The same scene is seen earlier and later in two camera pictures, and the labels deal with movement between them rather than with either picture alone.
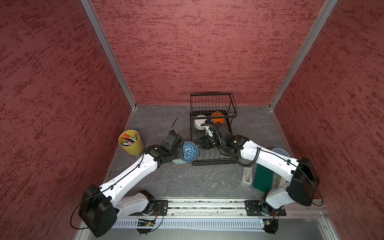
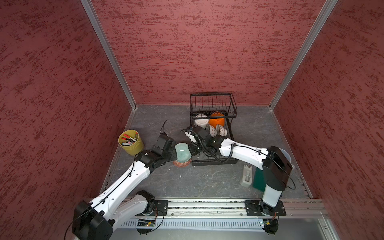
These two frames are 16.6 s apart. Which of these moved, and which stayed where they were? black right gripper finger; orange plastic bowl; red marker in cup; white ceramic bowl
Moved: black right gripper finger
Stayed: white ceramic bowl; orange plastic bowl; red marker in cup
